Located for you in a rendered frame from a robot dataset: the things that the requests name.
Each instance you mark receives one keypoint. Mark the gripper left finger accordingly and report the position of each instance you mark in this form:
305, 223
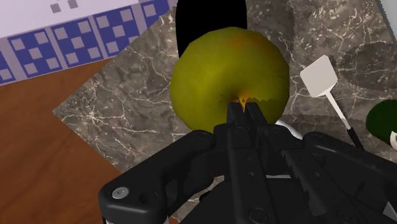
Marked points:
161, 180

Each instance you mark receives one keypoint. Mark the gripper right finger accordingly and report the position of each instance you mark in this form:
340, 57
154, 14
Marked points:
341, 161

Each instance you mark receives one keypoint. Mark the dark green round object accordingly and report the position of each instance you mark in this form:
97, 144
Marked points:
381, 119

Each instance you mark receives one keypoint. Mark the yellow-green apple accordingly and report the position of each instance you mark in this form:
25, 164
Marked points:
223, 74

